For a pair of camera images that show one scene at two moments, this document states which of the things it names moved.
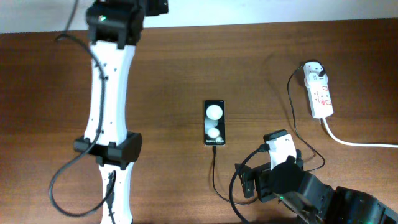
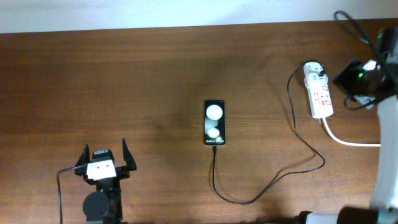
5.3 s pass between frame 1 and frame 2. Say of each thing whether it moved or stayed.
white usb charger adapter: stayed
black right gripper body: moved
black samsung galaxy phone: stayed
